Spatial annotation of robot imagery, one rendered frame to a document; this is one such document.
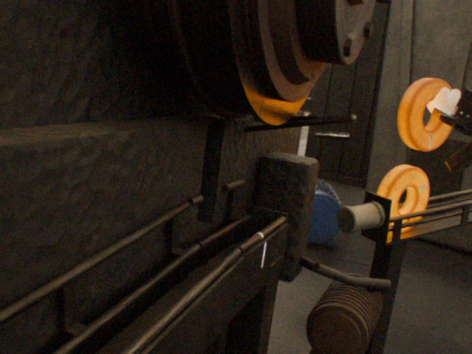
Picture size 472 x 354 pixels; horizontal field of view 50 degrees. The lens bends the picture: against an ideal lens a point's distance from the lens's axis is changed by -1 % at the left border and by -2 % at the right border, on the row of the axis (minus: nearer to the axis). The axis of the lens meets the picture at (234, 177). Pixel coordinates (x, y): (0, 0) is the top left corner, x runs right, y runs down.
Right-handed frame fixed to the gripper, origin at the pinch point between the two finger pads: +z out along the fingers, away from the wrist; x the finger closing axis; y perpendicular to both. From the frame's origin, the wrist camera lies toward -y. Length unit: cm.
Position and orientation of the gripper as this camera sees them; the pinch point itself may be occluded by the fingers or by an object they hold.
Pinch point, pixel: (429, 105)
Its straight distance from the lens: 118.2
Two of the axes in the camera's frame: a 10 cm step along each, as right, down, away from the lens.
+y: 2.5, -8.6, -4.3
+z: -4.6, -5.0, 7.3
